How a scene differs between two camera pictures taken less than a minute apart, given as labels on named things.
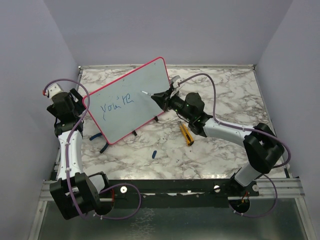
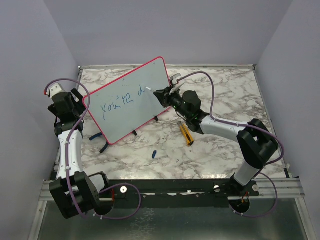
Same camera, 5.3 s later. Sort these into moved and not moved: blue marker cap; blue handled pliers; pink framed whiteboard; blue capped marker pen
Moved: blue capped marker pen
Not moved: pink framed whiteboard; blue handled pliers; blue marker cap
